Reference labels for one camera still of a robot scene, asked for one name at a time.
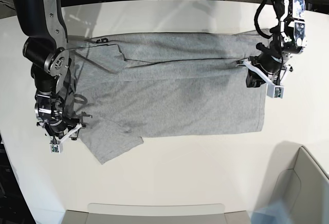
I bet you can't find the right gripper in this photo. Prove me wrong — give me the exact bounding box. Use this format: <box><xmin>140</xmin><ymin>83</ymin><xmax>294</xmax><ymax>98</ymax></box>
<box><xmin>42</xmin><ymin>117</ymin><xmax>80</xmax><ymax>139</ymax></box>

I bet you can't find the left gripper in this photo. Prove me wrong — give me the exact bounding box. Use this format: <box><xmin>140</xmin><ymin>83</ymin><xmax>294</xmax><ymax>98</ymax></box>
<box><xmin>246</xmin><ymin>53</ymin><xmax>287</xmax><ymax>88</ymax></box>

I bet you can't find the grey T-shirt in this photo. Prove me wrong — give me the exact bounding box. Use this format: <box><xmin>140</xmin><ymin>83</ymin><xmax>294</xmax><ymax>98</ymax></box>
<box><xmin>66</xmin><ymin>31</ymin><xmax>267</xmax><ymax>163</ymax></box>

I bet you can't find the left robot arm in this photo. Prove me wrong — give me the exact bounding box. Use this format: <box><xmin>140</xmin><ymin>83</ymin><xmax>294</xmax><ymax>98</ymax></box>
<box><xmin>246</xmin><ymin>0</ymin><xmax>307</xmax><ymax>88</ymax></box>

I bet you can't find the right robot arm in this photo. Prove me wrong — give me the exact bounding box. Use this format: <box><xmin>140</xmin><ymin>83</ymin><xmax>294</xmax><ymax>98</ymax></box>
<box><xmin>13</xmin><ymin>0</ymin><xmax>83</xmax><ymax>144</ymax></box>

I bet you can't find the beige bin right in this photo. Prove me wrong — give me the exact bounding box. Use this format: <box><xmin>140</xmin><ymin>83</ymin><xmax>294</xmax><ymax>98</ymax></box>
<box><xmin>266</xmin><ymin>147</ymin><xmax>328</xmax><ymax>223</ymax></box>

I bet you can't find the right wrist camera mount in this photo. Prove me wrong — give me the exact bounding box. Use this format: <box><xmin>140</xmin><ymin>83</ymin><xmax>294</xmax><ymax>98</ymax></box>
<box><xmin>36</xmin><ymin>121</ymin><xmax>86</xmax><ymax>154</ymax></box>

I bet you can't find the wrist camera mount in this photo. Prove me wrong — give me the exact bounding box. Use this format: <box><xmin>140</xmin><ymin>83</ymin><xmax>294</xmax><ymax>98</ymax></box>
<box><xmin>36</xmin><ymin>121</ymin><xmax>86</xmax><ymax>154</ymax></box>
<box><xmin>237</xmin><ymin>59</ymin><xmax>293</xmax><ymax>99</ymax></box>

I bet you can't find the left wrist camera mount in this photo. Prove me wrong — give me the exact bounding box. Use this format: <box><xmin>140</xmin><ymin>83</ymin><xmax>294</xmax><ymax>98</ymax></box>
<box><xmin>237</xmin><ymin>59</ymin><xmax>293</xmax><ymax>99</ymax></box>

